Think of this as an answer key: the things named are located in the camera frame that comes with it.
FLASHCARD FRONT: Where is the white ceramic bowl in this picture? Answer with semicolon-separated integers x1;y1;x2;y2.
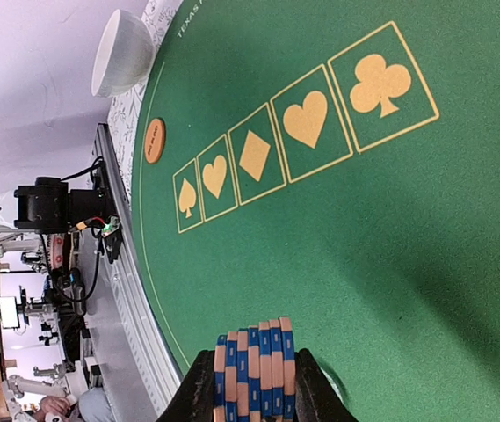
91;9;156;98

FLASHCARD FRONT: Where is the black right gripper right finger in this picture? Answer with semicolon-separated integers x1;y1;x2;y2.
295;348;359;422

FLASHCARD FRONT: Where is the blue peach chip stack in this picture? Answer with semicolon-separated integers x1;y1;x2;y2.
213;316;296;421

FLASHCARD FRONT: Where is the front aluminium rail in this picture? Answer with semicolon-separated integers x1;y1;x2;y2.
95;123;181;421

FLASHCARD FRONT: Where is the person in background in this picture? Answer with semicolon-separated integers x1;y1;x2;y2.
32;388;116;422

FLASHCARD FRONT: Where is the clear dealer button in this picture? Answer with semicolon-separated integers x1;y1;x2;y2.
322;369;344;403

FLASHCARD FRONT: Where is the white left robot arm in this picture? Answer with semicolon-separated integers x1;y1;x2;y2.
0;177;112;234

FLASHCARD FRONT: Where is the green round poker mat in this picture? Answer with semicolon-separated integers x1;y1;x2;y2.
132;1;500;421

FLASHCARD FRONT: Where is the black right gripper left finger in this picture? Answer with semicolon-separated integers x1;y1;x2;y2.
156;350;214;422

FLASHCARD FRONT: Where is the orange big blind button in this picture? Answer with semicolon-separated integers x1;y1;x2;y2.
144;118;166;164

